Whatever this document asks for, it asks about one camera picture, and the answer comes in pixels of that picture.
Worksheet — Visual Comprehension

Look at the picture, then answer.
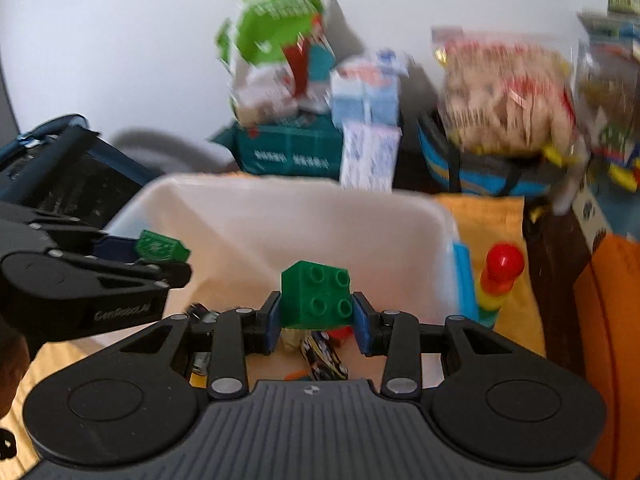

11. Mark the blue white carton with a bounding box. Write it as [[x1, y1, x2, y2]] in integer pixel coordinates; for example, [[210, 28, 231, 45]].
[[330, 52, 404, 126], [340, 122, 402, 193]]

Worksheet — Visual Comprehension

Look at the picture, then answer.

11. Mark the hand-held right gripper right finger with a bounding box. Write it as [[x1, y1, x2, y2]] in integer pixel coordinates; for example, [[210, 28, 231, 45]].
[[351, 290, 503, 400]]

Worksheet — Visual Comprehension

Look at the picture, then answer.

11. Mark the dark blue bag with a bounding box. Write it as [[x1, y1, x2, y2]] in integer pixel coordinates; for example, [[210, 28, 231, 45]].
[[0, 115, 152, 222]]

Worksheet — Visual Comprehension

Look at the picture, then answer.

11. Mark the colourful ring stacking toy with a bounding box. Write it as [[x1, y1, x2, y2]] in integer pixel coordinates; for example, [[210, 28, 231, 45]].
[[472, 244, 526, 331]]

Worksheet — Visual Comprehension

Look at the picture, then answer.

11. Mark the black yellow toy car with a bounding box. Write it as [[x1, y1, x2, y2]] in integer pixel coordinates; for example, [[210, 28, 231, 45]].
[[300, 331, 349, 381]]

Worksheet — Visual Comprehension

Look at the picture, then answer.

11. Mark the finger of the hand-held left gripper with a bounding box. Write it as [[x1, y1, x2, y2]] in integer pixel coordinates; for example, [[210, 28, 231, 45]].
[[0, 204, 147, 263], [65, 259, 194, 292]]

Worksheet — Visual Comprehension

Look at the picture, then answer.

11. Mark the clear bag of snacks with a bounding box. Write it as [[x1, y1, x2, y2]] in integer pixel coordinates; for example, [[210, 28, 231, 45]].
[[431, 26, 577, 155]]

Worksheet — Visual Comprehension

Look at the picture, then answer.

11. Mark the green snack bag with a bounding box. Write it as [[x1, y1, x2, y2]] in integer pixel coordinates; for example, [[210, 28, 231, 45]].
[[217, 0, 337, 111]]

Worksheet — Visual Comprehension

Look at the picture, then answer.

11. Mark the brown wooden desktop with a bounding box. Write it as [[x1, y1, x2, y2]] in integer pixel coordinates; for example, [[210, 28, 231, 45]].
[[522, 200, 593, 376]]

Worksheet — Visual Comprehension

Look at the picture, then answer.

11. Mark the green building brick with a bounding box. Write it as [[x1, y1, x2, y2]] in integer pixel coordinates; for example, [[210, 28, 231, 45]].
[[281, 261, 354, 331]]

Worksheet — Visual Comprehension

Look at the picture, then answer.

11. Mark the blue striped tote bag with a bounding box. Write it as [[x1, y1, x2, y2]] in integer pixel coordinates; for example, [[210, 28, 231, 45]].
[[417, 110, 567, 197]]

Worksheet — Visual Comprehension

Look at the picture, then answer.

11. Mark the dark green tissue pack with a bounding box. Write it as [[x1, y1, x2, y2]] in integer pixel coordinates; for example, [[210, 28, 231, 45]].
[[210, 112, 351, 179]]

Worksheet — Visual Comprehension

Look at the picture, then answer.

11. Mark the white red box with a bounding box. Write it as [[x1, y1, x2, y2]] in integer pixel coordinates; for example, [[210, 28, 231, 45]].
[[231, 67, 302, 127]]

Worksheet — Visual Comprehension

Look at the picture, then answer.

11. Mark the green round toy piece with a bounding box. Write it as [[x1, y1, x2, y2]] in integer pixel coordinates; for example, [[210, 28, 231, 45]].
[[135, 230, 193, 264]]

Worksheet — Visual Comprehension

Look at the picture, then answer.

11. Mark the white plastic bin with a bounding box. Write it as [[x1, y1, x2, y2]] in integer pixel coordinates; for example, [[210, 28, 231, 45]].
[[92, 172, 478, 391]]

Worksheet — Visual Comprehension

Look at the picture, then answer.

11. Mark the orange box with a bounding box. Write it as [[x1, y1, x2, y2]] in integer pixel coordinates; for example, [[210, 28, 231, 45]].
[[572, 232, 640, 480]]

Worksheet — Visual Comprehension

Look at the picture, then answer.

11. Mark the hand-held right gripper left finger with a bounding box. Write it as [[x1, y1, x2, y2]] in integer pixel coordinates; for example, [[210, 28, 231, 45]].
[[120, 290, 282, 402]]

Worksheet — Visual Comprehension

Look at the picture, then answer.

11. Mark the yellow cloth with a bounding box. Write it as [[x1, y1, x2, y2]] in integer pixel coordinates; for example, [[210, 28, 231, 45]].
[[7, 170, 548, 413]]

